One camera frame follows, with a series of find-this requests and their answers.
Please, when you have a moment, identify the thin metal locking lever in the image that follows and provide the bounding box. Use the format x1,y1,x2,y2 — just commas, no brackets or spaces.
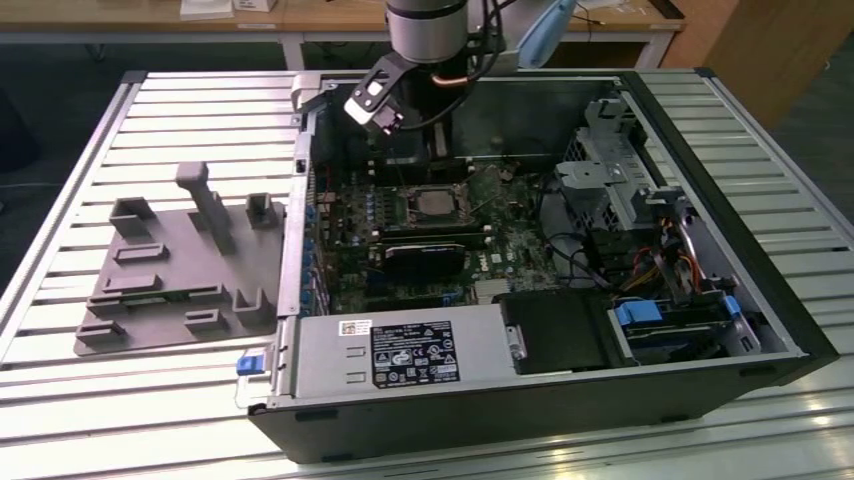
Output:
468,172,508,214

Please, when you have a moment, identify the silver square CPU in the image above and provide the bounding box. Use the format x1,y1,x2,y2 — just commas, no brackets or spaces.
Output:
406,192,456,214

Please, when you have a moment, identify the CPU socket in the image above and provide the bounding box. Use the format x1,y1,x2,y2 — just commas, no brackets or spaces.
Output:
397,185,472,225

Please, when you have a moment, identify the black RAM stick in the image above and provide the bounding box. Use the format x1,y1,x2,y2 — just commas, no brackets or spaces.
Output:
380,226,485,236

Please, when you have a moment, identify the green motherboard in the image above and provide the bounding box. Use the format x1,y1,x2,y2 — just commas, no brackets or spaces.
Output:
312,159,559,316

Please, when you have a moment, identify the grey metal drive cage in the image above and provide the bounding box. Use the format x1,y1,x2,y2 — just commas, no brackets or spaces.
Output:
551,97,683,237

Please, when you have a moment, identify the black graphics card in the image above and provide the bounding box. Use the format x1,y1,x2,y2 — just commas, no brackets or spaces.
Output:
382,242,468,279

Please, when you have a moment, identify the white box on desk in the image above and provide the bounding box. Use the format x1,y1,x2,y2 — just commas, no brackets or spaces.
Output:
177,0,236,22

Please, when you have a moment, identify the small silver heatsink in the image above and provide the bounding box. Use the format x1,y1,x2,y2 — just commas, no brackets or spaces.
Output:
474,279,513,304

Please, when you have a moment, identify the long wooden desk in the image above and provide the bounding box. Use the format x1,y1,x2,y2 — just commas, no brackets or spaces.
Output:
0,0,685,70

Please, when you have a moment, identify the grey plastic parts rack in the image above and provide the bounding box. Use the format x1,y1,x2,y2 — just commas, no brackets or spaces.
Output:
71,162,288,357

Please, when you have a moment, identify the black plastic air shroud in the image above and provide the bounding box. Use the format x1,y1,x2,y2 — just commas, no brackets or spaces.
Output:
496,289,633,376

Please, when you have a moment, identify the brown wooden cabinet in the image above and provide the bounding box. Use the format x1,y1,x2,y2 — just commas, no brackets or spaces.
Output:
659,0,854,130

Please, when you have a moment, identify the hard disk in blue carrier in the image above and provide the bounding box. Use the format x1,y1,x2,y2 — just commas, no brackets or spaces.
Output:
609,297,733,364

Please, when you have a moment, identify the grey power supply unit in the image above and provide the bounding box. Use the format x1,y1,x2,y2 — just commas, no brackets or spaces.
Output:
269,304,529,401

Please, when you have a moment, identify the green RAM stick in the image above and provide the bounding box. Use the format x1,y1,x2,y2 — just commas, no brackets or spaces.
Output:
117,294,193,305

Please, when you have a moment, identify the black open PC case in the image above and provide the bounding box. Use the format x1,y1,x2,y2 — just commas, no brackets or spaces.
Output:
245,67,840,464

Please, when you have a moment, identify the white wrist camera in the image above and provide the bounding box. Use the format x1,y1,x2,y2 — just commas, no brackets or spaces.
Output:
341,54,409,137

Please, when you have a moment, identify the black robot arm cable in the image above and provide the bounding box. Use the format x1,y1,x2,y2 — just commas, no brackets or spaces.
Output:
397,0,512,134

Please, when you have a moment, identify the black looped case cable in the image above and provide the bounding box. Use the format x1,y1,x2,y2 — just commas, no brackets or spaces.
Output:
540,232,616,292

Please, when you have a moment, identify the yellow orange wire bundle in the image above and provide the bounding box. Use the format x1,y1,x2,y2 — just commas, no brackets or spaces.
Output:
624,247,703,297

